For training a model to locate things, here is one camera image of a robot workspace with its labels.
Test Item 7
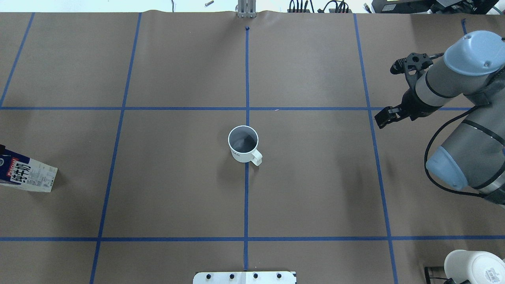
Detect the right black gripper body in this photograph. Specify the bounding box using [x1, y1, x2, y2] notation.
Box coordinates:
[399, 89, 432, 121]

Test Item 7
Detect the white mug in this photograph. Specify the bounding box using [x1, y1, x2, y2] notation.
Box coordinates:
[227, 125, 263, 166]

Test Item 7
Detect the milk carton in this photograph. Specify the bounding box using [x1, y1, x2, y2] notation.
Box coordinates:
[0, 144, 58, 192]

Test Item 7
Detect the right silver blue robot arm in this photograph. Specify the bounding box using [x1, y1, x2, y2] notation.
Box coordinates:
[374, 30, 505, 207]

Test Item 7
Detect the white cup rear in rack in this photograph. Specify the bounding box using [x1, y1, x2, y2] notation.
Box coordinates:
[444, 250, 505, 284]

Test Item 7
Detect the black monitor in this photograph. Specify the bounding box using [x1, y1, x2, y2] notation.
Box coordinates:
[371, 0, 435, 14]

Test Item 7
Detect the black usb hub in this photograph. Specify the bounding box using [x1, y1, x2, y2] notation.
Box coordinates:
[287, 0, 314, 13]

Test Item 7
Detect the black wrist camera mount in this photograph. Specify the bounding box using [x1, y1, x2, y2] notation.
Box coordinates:
[390, 52, 444, 90]

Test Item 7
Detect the black wire cup rack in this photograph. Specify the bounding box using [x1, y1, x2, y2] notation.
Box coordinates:
[424, 266, 448, 284]

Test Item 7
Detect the aluminium frame post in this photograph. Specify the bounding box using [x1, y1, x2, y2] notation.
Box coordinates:
[236, 0, 257, 19]

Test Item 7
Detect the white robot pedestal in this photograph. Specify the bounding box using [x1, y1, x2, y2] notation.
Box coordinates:
[193, 271, 297, 284]

